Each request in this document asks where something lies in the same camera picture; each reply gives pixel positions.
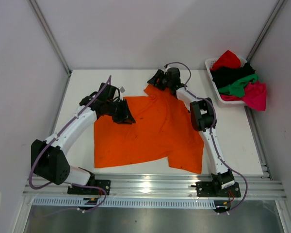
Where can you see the green t shirt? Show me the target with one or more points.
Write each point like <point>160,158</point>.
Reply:
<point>237,87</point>

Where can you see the aluminium mounting rail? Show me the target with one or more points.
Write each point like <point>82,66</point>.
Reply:
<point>153,186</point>

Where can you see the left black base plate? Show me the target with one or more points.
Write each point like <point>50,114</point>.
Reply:
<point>82,190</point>

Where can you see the slotted grey cable duct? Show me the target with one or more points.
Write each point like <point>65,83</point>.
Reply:
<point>130,203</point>

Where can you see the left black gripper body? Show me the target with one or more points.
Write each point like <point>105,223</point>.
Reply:
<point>111,107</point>

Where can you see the red t shirt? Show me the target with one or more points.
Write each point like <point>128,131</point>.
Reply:
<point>228,59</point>

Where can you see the magenta t shirt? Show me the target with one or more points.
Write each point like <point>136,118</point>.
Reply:
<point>255,96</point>

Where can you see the orange t shirt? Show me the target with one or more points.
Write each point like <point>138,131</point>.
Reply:
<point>162,129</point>

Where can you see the black t shirt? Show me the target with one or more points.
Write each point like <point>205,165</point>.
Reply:
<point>225,76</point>

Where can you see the white plastic laundry basket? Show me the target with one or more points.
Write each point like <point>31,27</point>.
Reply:
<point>220,102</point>

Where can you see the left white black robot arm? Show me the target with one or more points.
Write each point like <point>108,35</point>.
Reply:
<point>48,157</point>

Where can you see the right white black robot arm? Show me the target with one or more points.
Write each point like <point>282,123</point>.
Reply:
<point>203,120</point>

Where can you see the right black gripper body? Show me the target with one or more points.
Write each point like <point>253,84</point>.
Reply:
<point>160,79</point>

